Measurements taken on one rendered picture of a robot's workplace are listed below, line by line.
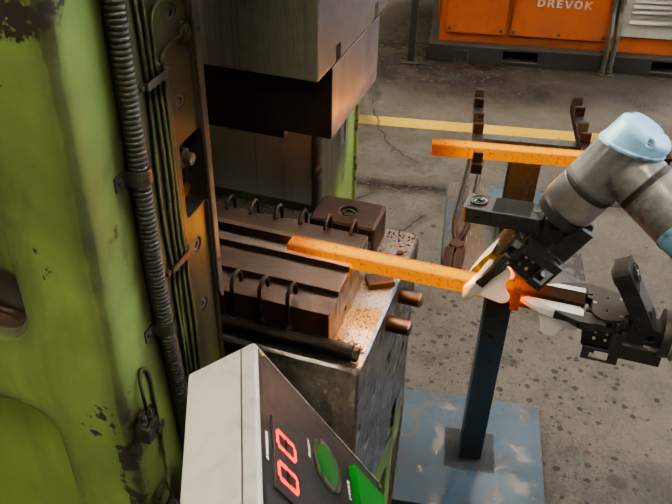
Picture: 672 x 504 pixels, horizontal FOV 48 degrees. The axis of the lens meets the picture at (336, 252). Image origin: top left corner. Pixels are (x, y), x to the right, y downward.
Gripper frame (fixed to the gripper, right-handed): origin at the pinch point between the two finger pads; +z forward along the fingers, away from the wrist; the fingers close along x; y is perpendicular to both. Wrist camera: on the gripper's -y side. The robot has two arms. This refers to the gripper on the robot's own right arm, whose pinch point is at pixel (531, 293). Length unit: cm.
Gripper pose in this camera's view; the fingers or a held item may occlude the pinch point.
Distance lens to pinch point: 115.9
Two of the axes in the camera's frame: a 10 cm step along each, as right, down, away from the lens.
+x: 3.2, -5.6, 7.6
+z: -9.5, -2.0, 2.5
